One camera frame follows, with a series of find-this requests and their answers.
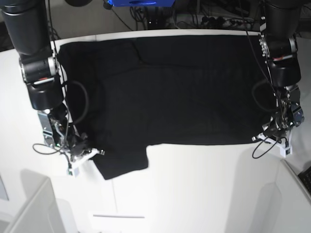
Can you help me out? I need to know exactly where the white partition panel right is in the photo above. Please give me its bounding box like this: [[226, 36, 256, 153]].
[[250, 160, 311, 233]]

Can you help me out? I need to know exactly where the white power strip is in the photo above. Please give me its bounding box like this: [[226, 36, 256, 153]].
[[200, 16, 244, 29]]

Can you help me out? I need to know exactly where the white partition panel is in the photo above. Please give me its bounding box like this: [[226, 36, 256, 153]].
[[250, 160, 311, 233], [0, 169, 79, 233]]

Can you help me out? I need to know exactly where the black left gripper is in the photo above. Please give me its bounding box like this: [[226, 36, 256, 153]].
[[268, 84, 304, 137]]

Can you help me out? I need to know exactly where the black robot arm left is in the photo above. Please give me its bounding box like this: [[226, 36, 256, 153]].
[[259, 0, 304, 137]]

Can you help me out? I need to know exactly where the black keyboard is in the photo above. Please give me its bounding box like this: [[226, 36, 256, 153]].
[[298, 167, 311, 193]]

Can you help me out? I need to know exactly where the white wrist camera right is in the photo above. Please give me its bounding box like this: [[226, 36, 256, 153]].
[[66, 148, 105, 177]]

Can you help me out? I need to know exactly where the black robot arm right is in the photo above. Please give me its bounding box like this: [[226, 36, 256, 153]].
[[0, 0, 94, 157]]

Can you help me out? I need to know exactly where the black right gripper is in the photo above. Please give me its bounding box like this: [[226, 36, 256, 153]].
[[37, 104, 94, 157]]

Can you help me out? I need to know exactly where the black T-shirt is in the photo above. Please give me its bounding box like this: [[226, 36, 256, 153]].
[[58, 35, 276, 180]]

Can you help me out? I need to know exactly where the white table slot plate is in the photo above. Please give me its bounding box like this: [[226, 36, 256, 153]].
[[93, 214, 145, 219]]

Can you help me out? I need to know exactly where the blue box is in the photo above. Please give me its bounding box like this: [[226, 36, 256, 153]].
[[107, 0, 175, 7]]

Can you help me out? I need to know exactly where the white partition panel left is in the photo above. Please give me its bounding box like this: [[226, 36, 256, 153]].
[[0, 169, 79, 233]]

